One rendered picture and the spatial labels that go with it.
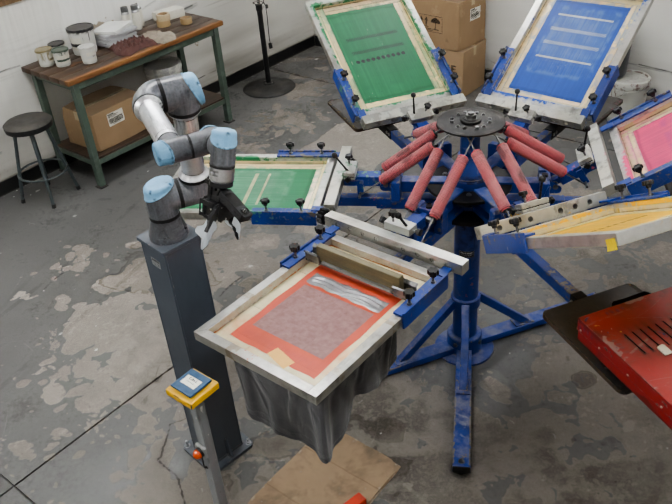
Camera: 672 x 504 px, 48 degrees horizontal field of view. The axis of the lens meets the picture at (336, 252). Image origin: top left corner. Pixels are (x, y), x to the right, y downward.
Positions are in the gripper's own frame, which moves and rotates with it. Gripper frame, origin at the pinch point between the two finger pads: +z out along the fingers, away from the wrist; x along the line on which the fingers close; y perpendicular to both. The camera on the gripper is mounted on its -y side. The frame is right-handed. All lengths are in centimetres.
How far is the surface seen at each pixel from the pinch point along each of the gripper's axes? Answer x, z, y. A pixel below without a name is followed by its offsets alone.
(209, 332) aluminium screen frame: -20, 46, 24
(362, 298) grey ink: -68, 34, -8
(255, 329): -34, 45, 14
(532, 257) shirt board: -130, 19, -47
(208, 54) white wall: -345, 11, 380
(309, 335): -42, 43, -5
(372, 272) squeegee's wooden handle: -73, 25, -8
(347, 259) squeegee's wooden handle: -73, 23, 4
